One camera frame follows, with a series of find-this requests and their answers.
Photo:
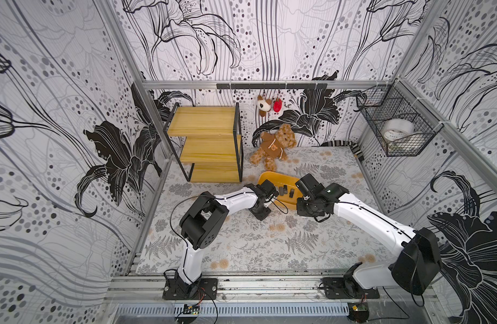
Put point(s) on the small black connector box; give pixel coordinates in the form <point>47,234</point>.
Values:
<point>358,313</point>

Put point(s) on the hanging plush dog toy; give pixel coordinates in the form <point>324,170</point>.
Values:
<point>264,105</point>

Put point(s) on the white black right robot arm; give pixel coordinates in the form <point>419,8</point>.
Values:
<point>416,257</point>

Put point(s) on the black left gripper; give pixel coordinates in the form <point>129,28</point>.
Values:
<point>261,215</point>

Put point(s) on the white tape roll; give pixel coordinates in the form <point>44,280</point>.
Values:
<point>396,129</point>

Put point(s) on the black hook rail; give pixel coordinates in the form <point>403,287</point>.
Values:
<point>280,86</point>

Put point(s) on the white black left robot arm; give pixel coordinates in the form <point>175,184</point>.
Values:
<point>201,224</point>

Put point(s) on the brown teddy bear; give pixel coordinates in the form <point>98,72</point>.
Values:
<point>273,147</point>

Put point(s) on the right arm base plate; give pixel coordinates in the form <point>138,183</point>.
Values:
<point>340,288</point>

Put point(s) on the hanging red plush toy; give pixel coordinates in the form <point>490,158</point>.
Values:
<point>277,105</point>

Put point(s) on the striped black white plush tail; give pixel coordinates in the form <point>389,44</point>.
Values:
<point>353,146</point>

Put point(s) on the yellow plastic storage box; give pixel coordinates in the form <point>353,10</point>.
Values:
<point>288,192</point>

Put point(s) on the small circuit board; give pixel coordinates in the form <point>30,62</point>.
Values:
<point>192,310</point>

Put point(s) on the black wire basket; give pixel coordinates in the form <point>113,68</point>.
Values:
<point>385,102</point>

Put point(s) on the wooden shelf black frame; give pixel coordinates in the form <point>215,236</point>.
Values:
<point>206,142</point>

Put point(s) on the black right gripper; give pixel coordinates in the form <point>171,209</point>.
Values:
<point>304,192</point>

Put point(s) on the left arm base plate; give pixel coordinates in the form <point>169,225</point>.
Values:
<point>178,290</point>

